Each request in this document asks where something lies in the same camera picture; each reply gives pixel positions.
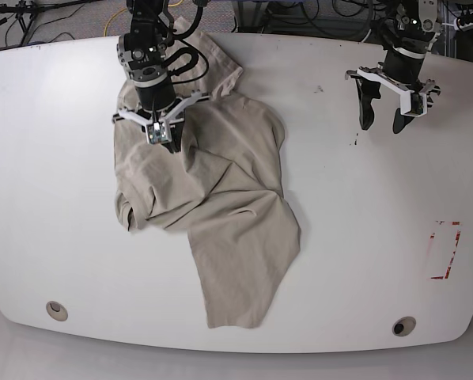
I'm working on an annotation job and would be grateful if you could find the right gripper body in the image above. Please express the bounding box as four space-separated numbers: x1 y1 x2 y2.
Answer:
112 84 210 133

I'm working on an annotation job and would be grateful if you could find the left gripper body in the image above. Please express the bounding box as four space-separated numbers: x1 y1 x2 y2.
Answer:
345 47 441 115

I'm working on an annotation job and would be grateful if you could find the beige T-shirt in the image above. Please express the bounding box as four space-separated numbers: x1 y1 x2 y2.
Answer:
114 32 300 329

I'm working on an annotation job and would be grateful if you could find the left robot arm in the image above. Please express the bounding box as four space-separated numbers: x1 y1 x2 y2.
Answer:
346 1 441 134

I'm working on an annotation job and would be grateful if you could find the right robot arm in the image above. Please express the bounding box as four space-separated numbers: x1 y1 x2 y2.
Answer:
112 1 210 154

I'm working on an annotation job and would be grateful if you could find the white power strip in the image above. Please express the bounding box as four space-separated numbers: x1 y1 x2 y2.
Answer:
454 4 473 31

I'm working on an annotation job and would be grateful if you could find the red tape rectangle marking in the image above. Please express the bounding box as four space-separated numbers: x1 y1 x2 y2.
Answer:
426 220 462 280

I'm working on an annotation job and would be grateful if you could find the black tripod stand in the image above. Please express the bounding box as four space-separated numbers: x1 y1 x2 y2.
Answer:
0 0 95 47

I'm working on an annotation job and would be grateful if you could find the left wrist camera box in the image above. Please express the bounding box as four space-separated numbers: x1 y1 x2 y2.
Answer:
407 93 427 117

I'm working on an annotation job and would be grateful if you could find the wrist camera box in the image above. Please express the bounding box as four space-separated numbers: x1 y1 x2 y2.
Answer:
407 93 427 117
145 122 172 145

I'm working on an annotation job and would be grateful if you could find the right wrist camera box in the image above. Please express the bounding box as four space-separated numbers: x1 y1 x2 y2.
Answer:
145 122 172 145

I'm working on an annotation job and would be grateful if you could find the yellow cable on floor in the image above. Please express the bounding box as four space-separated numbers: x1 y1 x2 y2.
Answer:
104 2 182 37

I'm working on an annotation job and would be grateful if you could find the left table cable grommet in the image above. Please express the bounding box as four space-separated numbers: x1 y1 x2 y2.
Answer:
46 301 68 322

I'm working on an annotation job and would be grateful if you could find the table cable grommet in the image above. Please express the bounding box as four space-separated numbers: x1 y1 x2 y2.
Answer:
46 301 68 322
392 316 417 337

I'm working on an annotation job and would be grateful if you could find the right table cable grommet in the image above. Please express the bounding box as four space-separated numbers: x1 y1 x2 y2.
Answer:
392 316 417 337

